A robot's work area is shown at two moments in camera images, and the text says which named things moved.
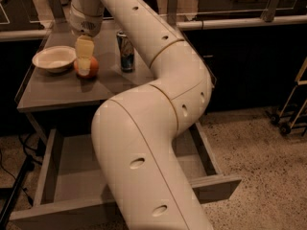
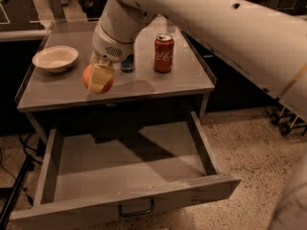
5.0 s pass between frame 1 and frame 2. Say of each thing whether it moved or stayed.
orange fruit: moved
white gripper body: moved
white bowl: stayed
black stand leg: stayed
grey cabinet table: stayed
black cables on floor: stayed
